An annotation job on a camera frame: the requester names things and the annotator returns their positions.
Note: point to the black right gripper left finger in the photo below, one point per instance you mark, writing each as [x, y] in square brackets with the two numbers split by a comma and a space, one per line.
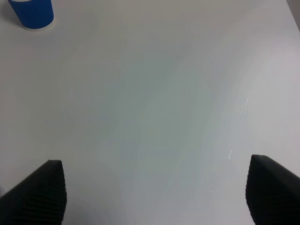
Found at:
[40, 199]

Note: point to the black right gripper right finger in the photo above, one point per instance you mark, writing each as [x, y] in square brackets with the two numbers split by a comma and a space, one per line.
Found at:
[272, 193]

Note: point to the white cup blue sleeve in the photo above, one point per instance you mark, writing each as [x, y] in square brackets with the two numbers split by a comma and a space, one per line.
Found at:
[33, 14]

